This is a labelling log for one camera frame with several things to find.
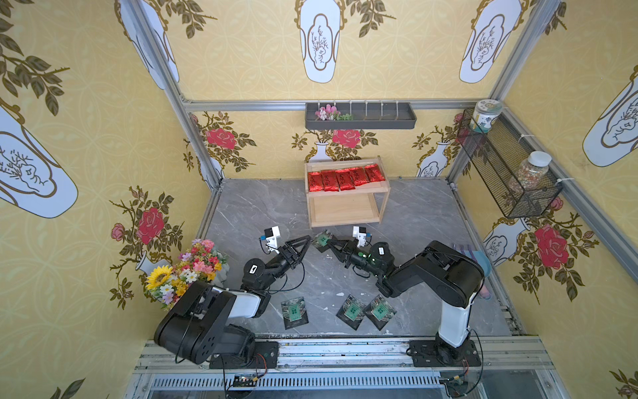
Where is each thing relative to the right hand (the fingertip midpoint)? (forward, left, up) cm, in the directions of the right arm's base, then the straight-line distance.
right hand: (332, 237), depth 84 cm
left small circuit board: (-40, +25, -16) cm, 50 cm away
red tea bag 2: (+19, +1, +8) cm, 21 cm away
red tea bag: (+18, +7, +8) cm, 21 cm away
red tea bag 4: (+21, -9, +9) cm, 25 cm away
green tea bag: (-1, +4, -1) cm, 4 cm away
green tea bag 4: (-20, -16, -14) cm, 29 cm away
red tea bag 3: (+19, -4, +8) cm, 21 cm away
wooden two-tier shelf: (+15, -5, +6) cm, 17 cm away
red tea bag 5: (+23, -15, +8) cm, 29 cm away
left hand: (-4, +9, +5) cm, 11 cm away
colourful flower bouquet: (-13, +39, +4) cm, 42 cm away
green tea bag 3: (-20, -7, -13) cm, 25 cm away
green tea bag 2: (-21, +12, -13) cm, 28 cm away
